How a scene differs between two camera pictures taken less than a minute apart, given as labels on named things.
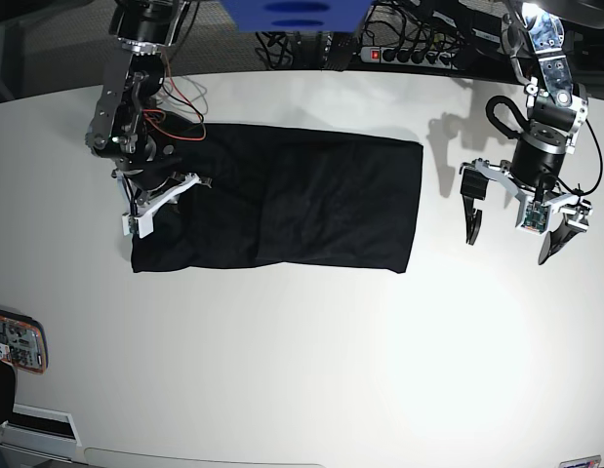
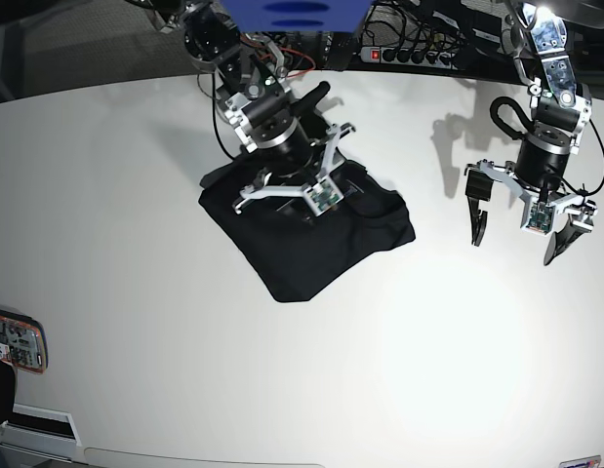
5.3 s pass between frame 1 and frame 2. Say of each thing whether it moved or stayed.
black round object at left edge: stayed
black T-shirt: moved
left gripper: stayed
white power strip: stayed
